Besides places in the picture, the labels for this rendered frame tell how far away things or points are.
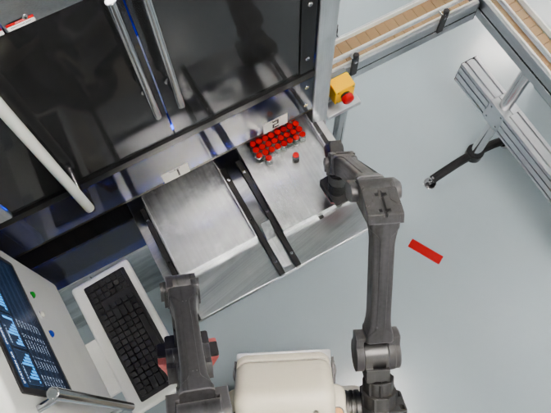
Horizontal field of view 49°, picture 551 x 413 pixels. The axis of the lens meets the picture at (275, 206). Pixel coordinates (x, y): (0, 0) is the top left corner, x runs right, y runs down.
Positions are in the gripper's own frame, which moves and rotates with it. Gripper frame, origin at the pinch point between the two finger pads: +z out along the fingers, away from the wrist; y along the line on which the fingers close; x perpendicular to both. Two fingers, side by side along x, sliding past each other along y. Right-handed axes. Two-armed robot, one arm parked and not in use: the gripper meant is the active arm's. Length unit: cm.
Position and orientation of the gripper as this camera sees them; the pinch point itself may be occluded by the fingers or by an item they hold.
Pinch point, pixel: (336, 201)
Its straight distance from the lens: 188.3
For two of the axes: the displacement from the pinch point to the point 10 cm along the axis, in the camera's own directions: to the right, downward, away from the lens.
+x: -8.7, 4.6, -1.6
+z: 0.6, 4.4, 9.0
